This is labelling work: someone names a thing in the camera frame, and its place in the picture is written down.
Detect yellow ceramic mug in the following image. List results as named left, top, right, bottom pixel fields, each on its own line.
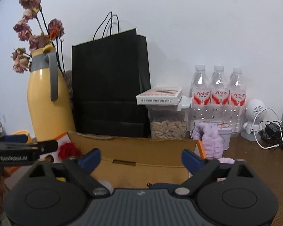
left=12, top=130, right=31, bottom=138

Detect red fabric flower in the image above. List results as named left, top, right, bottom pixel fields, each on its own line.
left=58, top=142, right=82, bottom=161

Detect purple fluffy headband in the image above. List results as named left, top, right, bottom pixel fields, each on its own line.
left=191, top=121, right=235, bottom=164

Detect dark blue cloth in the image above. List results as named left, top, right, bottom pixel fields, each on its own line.
left=147, top=183, right=178, bottom=191

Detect orange cardboard box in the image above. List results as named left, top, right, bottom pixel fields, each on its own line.
left=55, top=131, right=206, bottom=188

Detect white tin container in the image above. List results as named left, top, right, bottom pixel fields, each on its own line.
left=190, top=119, right=232, bottom=150

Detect clear jar of seeds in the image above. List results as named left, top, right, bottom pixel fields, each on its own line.
left=148, top=106, right=189, bottom=140

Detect left water bottle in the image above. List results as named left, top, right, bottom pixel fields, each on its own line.
left=189, top=65, right=211, bottom=130

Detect water bottle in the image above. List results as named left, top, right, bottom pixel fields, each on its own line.
left=189, top=65, right=211, bottom=130
left=210, top=65, right=229, bottom=120
left=228, top=67, right=246, bottom=137

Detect middle water bottle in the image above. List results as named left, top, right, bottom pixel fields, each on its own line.
left=210, top=65, right=229, bottom=120

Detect white red small box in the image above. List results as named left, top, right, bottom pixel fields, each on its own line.
left=136, top=87, right=182, bottom=106

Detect right water bottle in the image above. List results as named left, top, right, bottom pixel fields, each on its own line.
left=228, top=67, right=246, bottom=137

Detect white round robot speaker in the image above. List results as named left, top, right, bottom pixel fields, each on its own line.
left=240, top=98, right=266, bottom=142

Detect black paper shopping bag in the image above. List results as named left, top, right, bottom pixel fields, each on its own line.
left=71, top=11, right=152, bottom=139

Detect dried rose bouquet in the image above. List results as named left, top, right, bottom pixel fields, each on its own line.
left=11, top=0, right=65, bottom=73

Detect yellow thermos jug grey handle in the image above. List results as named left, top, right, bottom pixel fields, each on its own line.
left=27, top=44, right=75, bottom=141

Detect tangled white charger cables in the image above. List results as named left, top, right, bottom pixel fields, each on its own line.
left=253, top=108, right=283, bottom=152

